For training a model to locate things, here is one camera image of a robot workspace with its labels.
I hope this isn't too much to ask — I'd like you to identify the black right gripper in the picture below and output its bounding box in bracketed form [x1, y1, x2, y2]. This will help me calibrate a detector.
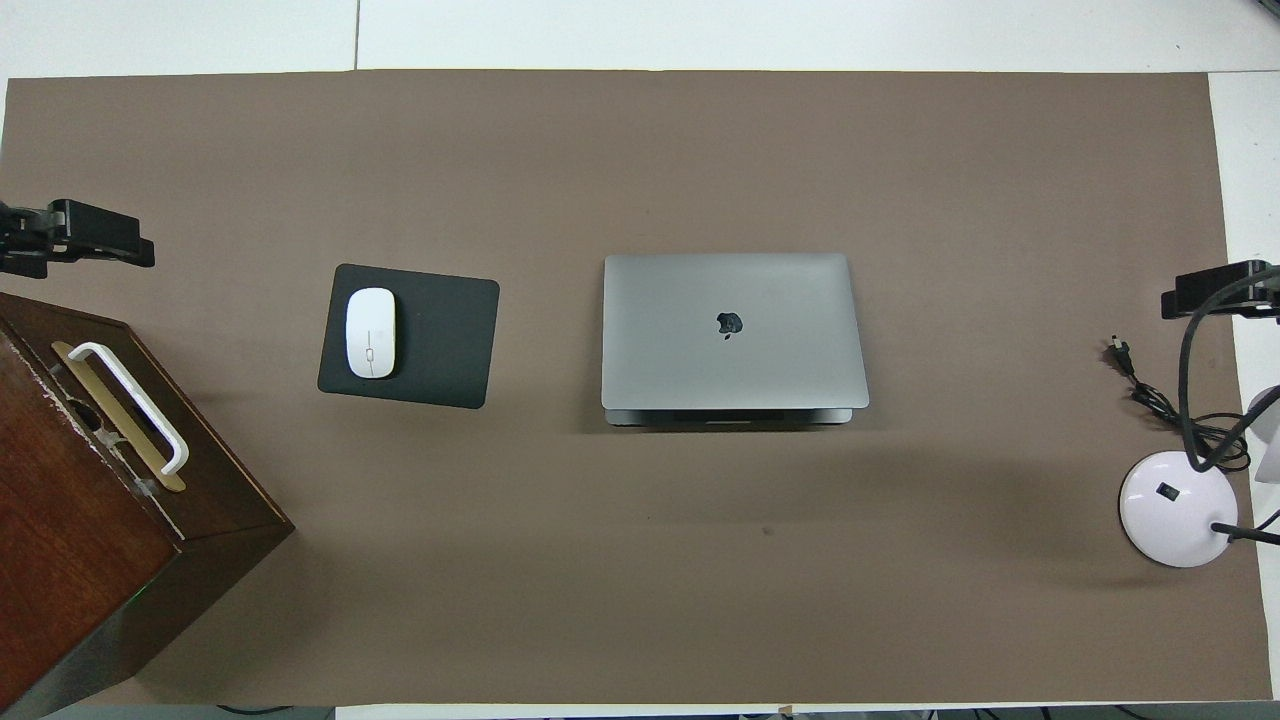
[1161, 260, 1280, 321]

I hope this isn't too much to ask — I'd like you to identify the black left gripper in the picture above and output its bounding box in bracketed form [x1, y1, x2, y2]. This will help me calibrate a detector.
[0, 198, 157, 280]

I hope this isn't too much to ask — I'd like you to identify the grey aluminium laptop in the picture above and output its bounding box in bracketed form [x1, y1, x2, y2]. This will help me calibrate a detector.
[601, 252, 871, 428]

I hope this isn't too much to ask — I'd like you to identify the white desk lamp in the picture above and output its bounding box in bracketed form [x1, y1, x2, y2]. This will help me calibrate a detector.
[1118, 385, 1280, 569]

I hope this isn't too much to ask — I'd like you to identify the dark brown wooden box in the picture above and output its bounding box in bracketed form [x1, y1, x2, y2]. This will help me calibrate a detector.
[0, 292, 296, 716]

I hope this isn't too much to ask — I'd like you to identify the white computer mouse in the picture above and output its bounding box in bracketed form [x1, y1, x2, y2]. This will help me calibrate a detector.
[345, 287, 398, 380]

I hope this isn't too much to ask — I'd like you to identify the black mouse pad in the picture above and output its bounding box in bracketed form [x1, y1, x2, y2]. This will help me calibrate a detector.
[317, 263, 501, 410]

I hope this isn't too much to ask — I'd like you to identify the brown table mat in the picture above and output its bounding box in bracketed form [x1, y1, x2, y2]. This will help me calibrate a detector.
[0, 68, 1273, 706]

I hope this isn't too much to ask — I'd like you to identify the black lamp power cable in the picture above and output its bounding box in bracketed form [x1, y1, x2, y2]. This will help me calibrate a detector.
[1105, 337, 1256, 471]

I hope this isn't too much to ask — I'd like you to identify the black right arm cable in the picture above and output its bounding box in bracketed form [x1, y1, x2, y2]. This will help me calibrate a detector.
[1178, 265, 1280, 473]

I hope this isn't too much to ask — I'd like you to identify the brass handle plate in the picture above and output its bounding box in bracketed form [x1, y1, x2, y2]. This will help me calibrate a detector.
[50, 340, 188, 493]

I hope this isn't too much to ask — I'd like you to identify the white box handle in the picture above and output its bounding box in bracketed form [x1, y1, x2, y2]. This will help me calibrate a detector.
[67, 342, 190, 476]

